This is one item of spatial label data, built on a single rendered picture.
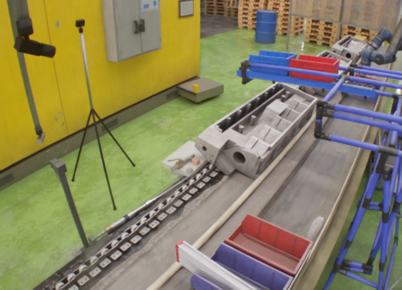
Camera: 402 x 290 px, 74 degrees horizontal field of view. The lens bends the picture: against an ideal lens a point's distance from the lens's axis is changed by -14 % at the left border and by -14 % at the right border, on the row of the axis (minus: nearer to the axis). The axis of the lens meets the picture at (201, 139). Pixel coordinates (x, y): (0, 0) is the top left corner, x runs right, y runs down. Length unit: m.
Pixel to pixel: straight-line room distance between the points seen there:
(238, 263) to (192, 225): 0.36
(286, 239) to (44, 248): 1.91
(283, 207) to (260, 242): 0.30
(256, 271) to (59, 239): 1.81
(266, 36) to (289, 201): 7.14
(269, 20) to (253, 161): 6.97
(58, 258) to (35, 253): 0.22
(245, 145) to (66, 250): 1.61
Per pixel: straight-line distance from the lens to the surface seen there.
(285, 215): 1.61
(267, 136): 1.88
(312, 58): 2.12
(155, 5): 3.81
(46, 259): 2.56
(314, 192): 1.79
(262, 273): 1.24
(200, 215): 1.56
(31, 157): 3.47
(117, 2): 3.42
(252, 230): 1.42
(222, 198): 1.66
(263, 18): 8.47
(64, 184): 1.24
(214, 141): 1.74
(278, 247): 1.41
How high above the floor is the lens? 1.85
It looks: 31 degrees down
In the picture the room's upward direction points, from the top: straight up
